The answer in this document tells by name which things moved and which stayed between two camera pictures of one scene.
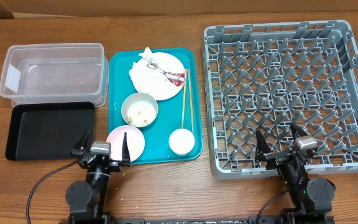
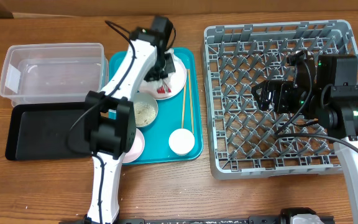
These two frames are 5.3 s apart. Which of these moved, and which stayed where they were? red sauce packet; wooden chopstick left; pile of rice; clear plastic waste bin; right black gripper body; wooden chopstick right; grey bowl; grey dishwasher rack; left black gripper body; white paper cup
Moved: right black gripper body; red sauce packet; left black gripper body
Stayed: white paper cup; grey dishwasher rack; grey bowl; wooden chopstick left; clear plastic waste bin; pile of rice; wooden chopstick right
